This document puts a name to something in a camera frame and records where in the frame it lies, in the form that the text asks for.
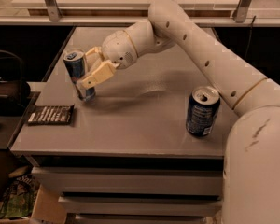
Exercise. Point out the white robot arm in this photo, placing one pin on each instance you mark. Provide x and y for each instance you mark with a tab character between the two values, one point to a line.
251	177

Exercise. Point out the black chair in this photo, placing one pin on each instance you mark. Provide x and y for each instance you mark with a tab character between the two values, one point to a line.
14	90

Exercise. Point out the grey drawer cabinet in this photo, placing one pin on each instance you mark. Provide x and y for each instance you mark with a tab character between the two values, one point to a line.
126	156

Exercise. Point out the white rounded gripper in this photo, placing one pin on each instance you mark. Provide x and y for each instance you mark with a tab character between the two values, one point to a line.
118	48

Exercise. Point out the metal railing frame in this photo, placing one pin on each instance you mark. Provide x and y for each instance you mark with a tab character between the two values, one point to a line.
218	13

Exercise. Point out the dark RXBAR chocolate wrapper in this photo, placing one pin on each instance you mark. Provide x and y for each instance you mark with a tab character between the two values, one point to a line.
51	115

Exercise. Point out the green snack bag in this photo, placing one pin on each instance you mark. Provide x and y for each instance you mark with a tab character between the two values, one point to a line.
19	198

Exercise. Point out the Red Bull can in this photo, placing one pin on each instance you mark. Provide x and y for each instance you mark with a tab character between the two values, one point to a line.
75	63

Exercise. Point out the cardboard box left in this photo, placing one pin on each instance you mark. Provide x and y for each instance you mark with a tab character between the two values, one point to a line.
47	210

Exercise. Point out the blue soda can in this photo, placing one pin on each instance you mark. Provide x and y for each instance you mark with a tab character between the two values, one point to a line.
203	106

